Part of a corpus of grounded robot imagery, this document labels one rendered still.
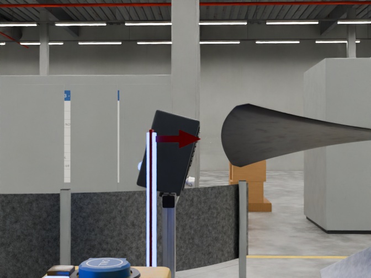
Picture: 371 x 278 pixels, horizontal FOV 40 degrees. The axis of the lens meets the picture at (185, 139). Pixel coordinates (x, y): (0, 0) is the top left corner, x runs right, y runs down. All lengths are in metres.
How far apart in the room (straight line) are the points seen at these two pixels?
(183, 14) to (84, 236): 3.11
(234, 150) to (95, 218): 1.69
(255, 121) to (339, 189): 6.22
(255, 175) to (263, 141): 8.04
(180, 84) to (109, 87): 1.99
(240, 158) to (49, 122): 6.20
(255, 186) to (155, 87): 2.93
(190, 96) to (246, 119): 4.31
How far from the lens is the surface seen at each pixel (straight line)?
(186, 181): 1.25
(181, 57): 4.95
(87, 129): 6.76
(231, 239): 2.76
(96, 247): 2.38
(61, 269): 0.42
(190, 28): 5.00
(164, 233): 1.18
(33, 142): 6.95
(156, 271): 0.43
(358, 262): 0.69
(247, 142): 0.68
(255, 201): 8.76
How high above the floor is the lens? 1.18
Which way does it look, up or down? level
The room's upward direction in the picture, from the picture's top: straight up
